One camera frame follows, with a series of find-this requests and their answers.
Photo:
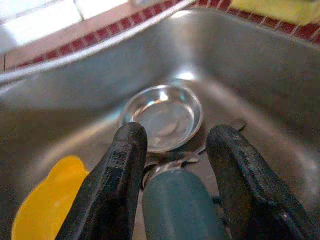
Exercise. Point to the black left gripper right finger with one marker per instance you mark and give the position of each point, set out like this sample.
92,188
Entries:
250,195

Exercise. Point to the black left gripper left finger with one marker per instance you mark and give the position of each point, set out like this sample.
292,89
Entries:
110,195

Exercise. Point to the yellow plastic bowl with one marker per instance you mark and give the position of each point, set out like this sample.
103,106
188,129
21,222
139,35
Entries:
45,205

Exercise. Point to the blue cup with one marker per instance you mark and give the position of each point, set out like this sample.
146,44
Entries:
180,207

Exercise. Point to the stainless steel sink basin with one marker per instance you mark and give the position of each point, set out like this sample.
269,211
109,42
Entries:
75,87

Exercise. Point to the green and yellow sponge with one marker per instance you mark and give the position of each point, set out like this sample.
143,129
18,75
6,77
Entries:
275,10

